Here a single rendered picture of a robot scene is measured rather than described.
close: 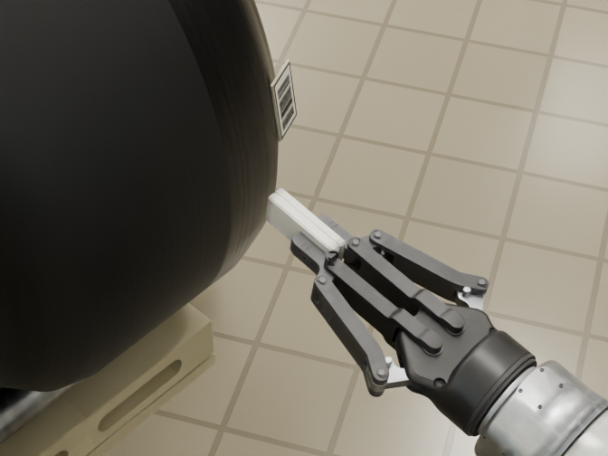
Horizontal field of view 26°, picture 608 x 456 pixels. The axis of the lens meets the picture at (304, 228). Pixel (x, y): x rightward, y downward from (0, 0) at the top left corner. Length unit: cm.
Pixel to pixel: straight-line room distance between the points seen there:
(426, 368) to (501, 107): 208
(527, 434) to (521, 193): 192
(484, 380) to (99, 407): 57
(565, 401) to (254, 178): 36
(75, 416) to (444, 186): 155
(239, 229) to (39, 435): 35
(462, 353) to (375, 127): 199
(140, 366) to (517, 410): 60
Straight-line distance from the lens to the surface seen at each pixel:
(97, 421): 141
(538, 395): 92
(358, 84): 303
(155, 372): 143
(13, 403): 135
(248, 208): 115
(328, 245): 99
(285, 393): 245
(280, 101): 113
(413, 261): 100
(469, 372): 93
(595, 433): 92
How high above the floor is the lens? 200
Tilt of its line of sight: 47 degrees down
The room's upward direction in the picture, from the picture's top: straight up
